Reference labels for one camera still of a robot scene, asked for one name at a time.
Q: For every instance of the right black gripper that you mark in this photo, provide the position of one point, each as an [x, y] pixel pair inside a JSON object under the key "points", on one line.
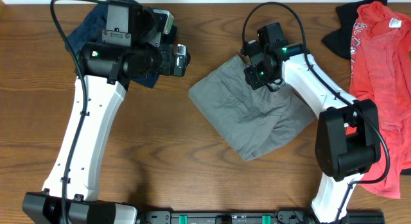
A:
{"points": [[252, 79]]}

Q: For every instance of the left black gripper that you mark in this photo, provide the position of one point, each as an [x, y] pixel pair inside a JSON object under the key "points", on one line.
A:
{"points": [[175, 61]]}

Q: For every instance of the grey shorts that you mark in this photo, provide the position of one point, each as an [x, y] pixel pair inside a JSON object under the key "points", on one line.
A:
{"points": [[252, 122]]}

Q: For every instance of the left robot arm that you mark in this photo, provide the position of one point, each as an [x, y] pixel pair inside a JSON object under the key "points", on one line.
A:
{"points": [[137, 40]]}

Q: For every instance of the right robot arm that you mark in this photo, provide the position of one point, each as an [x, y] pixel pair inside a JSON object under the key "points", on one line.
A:
{"points": [[347, 142]]}

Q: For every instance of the black garment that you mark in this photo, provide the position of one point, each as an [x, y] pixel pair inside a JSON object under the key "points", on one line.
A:
{"points": [[339, 41]]}

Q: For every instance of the folded navy blue jeans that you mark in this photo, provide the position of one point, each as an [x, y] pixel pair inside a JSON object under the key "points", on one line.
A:
{"points": [[90, 31]]}

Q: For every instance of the red t-shirt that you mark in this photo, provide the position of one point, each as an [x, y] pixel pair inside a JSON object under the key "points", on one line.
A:
{"points": [[380, 71]]}

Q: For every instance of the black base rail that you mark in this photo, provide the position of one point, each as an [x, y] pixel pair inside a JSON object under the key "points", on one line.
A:
{"points": [[224, 217]]}

